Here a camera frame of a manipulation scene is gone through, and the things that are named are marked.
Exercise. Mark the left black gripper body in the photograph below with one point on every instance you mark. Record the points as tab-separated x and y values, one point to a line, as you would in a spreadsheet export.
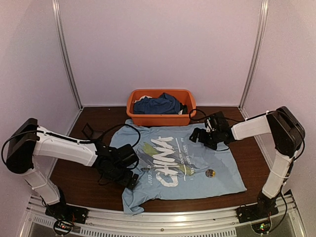
124	181

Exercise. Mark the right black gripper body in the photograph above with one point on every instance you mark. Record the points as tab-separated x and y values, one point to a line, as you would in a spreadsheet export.
210	140

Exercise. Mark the painted round brooch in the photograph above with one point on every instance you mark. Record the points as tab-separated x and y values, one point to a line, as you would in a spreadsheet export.
210	173

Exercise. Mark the light blue printed t-shirt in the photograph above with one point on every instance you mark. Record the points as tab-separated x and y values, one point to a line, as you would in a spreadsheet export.
177	166

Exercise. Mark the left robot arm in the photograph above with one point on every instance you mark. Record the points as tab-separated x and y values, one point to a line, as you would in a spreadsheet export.
31	140

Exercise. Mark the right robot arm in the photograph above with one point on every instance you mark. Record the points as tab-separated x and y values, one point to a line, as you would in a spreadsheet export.
288	138

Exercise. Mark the black open brooch case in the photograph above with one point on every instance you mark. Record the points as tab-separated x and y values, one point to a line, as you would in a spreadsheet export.
90	133

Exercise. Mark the orange plastic basin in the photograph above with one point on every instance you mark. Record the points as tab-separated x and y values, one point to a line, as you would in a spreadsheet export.
182	95

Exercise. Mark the dark blue garment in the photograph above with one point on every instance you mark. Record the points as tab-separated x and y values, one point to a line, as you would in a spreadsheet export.
165	104

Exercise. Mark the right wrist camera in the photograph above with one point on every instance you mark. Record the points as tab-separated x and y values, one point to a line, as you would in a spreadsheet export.
216	122

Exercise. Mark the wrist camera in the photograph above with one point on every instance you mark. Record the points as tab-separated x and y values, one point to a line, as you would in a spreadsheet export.
216	122
126	157

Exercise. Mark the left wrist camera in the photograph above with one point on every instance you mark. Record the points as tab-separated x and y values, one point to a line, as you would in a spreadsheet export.
126	157

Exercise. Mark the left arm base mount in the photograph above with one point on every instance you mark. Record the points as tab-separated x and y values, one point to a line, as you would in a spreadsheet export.
68	213

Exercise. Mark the aluminium front rail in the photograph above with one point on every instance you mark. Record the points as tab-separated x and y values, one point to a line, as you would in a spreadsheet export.
211	223

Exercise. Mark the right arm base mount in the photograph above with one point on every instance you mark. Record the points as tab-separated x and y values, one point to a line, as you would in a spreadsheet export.
250	213

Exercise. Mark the right aluminium corner post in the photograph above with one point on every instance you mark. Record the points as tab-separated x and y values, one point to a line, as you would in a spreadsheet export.
263	16

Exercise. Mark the aluminium corner post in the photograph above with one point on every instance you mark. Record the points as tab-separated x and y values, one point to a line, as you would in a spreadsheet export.
263	16
64	52

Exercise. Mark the left aluminium corner post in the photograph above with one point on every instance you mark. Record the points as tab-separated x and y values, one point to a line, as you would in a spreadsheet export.
64	52

